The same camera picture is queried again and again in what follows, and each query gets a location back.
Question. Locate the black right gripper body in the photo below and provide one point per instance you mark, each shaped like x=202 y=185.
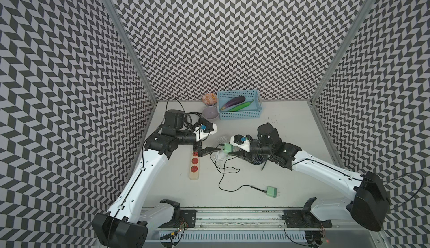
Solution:
x=270 y=146

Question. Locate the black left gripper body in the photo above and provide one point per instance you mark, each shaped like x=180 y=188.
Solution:
x=185 y=137

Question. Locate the dark blue desk fan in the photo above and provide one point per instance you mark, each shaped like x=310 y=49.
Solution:
x=254 y=157

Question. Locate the green plug white fan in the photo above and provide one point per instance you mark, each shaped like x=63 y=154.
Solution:
x=271 y=192

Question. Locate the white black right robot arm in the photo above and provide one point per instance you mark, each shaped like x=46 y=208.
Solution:
x=364 y=197

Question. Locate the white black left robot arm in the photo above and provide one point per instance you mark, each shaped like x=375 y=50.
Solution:
x=125 y=225

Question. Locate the white desk fan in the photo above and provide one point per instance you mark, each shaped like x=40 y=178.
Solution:
x=220 y=156

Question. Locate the beige power strip red sockets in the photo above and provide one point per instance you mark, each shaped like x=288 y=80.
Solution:
x=194 y=168

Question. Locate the light blue perforated basket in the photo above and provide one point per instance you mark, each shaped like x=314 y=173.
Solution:
x=253 y=111

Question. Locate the lilac plastic bowl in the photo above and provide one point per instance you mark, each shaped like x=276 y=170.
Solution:
x=210 y=113

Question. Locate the green toy cucumber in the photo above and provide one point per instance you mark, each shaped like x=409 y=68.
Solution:
x=241 y=106

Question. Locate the orange blue patterned bowl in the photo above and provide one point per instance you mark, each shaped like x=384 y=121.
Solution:
x=209 y=99

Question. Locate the purple toy eggplant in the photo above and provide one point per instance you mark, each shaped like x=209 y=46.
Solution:
x=232 y=102

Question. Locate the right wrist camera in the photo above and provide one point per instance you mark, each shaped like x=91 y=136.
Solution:
x=241 y=142

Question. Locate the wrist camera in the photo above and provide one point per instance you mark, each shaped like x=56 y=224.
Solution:
x=204 y=130
x=241 y=142

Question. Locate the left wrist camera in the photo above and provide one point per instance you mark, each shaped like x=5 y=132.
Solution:
x=204 y=130

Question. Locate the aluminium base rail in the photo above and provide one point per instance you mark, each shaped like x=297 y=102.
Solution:
x=261 y=228

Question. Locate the aluminium corner post left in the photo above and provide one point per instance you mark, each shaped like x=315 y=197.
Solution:
x=115 y=18

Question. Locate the aluminium corner post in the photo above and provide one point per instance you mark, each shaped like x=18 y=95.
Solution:
x=343 y=47
x=115 y=18

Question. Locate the aluminium corner post right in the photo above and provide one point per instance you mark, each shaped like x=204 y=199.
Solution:
x=343 y=47

